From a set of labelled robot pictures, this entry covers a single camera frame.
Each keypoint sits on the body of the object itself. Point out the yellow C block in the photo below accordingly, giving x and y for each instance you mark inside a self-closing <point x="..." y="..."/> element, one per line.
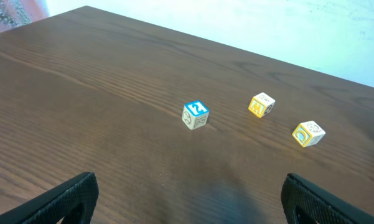
<point x="308" y="133"/>

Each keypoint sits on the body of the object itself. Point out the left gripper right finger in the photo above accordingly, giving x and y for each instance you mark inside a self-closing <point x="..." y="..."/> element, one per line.
<point x="304" y="202"/>

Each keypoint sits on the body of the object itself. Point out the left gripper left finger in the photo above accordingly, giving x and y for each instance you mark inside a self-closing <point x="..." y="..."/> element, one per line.
<point x="73" y="201"/>

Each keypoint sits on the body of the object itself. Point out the yellow W block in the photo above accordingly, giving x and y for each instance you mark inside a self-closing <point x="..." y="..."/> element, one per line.
<point x="261" y="104"/>

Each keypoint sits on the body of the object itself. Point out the blue number 2 block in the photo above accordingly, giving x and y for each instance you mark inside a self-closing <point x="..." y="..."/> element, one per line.
<point x="195" y="114"/>

